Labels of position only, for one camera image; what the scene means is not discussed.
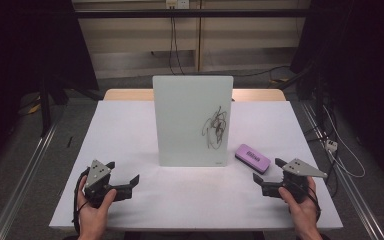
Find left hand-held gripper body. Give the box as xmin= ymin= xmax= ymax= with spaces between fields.
xmin=84 ymin=159 xmax=116 ymax=208

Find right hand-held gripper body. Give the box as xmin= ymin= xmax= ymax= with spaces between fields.
xmin=281 ymin=158 xmax=328 ymax=204

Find purple whiteboard eraser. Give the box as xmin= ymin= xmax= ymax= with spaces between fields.
xmin=234 ymin=143 xmax=272 ymax=175

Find white whiteboard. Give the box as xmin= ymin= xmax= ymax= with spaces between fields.
xmin=152 ymin=75 xmax=234 ymax=168

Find person's right hand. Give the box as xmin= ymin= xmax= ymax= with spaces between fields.
xmin=278 ymin=178 xmax=323 ymax=239

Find person's left hand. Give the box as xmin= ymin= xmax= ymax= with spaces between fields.
xmin=77 ymin=176 xmax=118 ymax=239

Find white table mat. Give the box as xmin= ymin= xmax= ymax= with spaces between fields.
xmin=49 ymin=99 xmax=344 ymax=232

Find white power strip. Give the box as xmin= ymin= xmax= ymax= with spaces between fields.
xmin=324 ymin=139 xmax=339 ymax=153

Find wooden table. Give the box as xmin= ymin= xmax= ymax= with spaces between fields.
xmin=103 ymin=88 xmax=287 ymax=102

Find black metal stand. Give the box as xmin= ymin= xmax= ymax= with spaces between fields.
xmin=39 ymin=75 xmax=53 ymax=137

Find black curtain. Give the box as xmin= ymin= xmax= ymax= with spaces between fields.
xmin=289 ymin=0 xmax=384 ymax=193
xmin=0 ymin=0 xmax=100 ymax=178

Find black horizontal bar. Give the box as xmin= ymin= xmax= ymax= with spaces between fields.
xmin=74 ymin=9 xmax=312 ymax=19

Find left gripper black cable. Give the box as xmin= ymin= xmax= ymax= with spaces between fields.
xmin=72 ymin=168 xmax=91 ymax=235

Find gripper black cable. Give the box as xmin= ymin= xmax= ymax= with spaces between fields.
xmin=308 ymin=185 xmax=323 ymax=224
xmin=72 ymin=168 xmax=91 ymax=235

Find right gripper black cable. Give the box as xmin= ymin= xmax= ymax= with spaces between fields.
xmin=308 ymin=185 xmax=323 ymax=224

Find white cable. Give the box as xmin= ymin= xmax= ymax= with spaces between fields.
xmin=322 ymin=105 xmax=367 ymax=179

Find aluminium floor rail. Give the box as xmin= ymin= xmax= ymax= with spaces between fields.
xmin=0 ymin=123 xmax=60 ymax=240
xmin=300 ymin=101 xmax=384 ymax=240

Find black floor cable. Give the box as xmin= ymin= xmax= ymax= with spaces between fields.
xmin=184 ymin=65 xmax=292 ymax=78

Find black hanging cables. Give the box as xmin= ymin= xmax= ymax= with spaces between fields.
xmin=168 ymin=16 xmax=185 ymax=76

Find wooden post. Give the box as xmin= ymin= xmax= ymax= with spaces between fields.
xmin=194 ymin=0 xmax=204 ymax=73

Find white wall socket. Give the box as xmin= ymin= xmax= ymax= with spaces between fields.
xmin=165 ymin=0 xmax=191 ymax=10

